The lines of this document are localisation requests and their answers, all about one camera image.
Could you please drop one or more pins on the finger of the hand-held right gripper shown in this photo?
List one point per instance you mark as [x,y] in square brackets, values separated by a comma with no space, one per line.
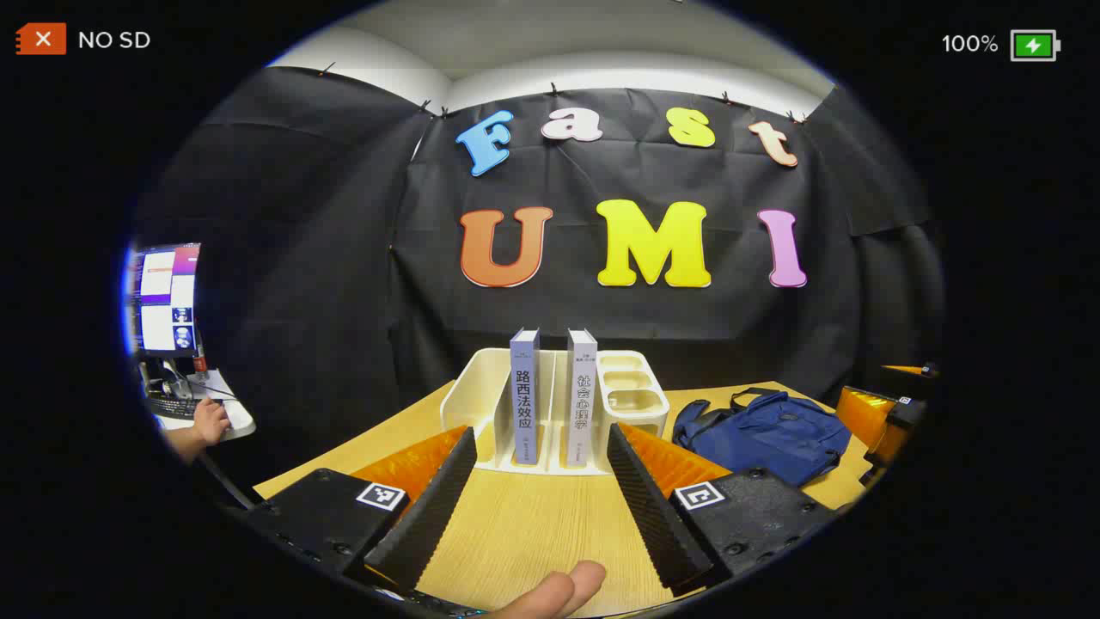
[915,370]
[872,417]

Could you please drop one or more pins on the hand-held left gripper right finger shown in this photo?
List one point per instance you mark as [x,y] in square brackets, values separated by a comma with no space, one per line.
[653,516]

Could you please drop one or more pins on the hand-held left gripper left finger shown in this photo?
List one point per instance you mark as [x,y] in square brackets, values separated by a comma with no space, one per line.
[430,516]

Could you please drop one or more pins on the blue schoolbag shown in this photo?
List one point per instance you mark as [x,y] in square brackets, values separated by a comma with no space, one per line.
[765,438]

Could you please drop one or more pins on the white spine book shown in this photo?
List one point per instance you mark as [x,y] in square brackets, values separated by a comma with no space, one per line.
[581,404]

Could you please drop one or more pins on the white plastic bookshelf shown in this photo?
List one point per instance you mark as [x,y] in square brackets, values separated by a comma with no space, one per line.
[481,387]

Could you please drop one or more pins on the blue-grey spine book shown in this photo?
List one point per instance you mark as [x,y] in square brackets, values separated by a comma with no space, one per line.
[524,404]

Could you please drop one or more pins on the white side desk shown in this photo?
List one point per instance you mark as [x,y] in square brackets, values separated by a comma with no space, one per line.
[236,421]

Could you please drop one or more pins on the red bottle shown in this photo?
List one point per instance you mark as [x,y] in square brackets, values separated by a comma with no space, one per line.
[199,361]

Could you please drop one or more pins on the black keyboard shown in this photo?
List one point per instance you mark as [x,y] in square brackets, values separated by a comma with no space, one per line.
[172,407]

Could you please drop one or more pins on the computer monitor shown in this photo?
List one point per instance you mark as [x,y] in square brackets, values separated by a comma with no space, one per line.
[163,301]

